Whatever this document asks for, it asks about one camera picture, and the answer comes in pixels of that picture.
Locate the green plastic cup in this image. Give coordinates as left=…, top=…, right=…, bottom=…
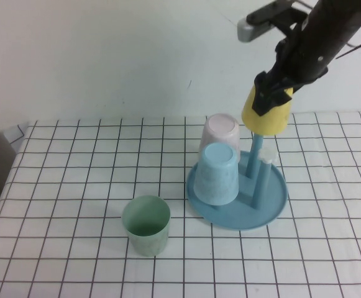
left=121, top=195, right=171, bottom=258

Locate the white black-checked tablecloth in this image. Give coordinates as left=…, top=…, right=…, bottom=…
left=0, top=111, right=361, bottom=298

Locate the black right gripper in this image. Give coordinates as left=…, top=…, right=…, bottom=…
left=250, top=18, right=329, bottom=117

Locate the yellow plastic cup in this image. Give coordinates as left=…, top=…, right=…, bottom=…
left=241, top=84, right=294, bottom=136

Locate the light blue plastic cup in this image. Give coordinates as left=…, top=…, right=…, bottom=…
left=193, top=142, right=240, bottom=206

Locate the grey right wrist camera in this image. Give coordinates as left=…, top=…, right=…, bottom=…
left=237, top=0, right=296, bottom=43

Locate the blue cup stand tray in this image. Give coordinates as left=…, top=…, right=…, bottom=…
left=185, top=132, right=289, bottom=232

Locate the pink plastic cup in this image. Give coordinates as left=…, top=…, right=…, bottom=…
left=198, top=114, right=240, bottom=158

